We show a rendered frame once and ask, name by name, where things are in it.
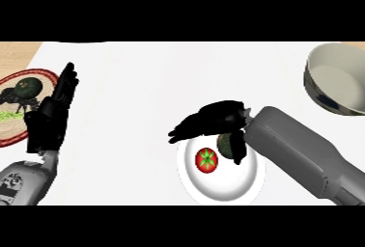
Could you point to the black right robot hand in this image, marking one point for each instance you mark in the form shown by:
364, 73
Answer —
213, 120

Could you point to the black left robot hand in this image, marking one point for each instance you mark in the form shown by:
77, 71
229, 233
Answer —
48, 119

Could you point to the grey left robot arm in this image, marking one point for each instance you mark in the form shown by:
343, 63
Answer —
24, 183

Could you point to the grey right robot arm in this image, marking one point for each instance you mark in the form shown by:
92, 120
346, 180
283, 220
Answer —
303, 157

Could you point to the red-rimmed patterned plate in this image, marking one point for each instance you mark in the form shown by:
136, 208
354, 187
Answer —
14, 106

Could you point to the red tomato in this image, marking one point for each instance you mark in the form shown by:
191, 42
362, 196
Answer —
207, 160

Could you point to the white plate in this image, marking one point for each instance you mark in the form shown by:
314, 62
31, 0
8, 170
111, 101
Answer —
221, 175

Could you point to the metal bowl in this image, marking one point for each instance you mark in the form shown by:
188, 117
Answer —
339, 80

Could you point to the dark green avocado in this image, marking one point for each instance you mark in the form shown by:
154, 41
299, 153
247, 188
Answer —
225, 146

